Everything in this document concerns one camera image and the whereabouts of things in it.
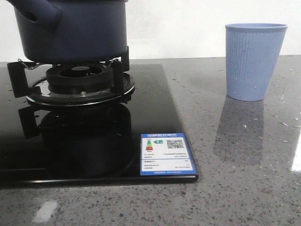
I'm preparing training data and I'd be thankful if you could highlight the black metal pot support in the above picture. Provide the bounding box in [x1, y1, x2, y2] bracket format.
[7, 52, 135, 108]

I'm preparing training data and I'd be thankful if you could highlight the black glass gas stove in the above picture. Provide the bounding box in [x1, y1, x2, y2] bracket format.
[0, 63, 198, 187]

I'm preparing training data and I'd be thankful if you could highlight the dark blue cooking pot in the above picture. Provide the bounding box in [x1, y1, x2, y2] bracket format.
[10, 0, 127, 64]

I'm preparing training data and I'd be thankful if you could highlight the light blue ribbed cup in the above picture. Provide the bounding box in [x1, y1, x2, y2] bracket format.
[225, 23, 288, 101]

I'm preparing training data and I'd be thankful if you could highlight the black round gas burner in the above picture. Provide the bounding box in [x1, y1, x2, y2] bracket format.
[46, 63, 113, 94]

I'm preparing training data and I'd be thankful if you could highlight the blue energy label sticker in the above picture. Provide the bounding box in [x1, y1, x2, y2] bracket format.
[140, 133, 197, 176]

